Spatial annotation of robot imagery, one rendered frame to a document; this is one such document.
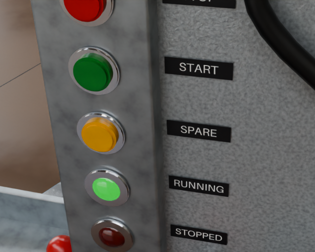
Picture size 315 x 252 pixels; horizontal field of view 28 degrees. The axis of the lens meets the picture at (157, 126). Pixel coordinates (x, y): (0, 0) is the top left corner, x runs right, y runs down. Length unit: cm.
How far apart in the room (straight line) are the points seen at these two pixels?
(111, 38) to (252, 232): 19
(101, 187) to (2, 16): 368
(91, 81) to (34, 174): 231
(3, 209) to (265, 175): 45
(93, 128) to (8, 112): 270
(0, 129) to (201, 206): 257
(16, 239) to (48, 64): 41
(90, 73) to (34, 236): 42
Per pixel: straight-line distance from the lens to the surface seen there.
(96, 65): 41
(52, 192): 125
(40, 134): 294
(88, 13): 39
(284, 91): 42
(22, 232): 81
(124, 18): 39
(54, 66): 43
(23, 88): 331
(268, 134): 44
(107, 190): 47
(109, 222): 50
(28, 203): 80
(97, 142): 44
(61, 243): 63
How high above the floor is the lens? 168
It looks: 35 degrees down
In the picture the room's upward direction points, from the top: 3 degrees counter-clockwise
